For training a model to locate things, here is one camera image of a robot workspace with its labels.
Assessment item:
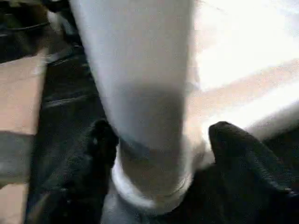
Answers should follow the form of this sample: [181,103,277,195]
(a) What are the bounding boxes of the white plastic table top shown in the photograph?
[102,0,299,224]

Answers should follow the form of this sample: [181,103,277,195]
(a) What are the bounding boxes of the white plastic table leg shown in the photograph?
[70,0,211,210]

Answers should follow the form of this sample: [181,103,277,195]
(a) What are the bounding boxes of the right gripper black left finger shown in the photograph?
[30,119,119,224]

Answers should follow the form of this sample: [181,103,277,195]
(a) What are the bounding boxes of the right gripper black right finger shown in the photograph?
[182,121,299,224]

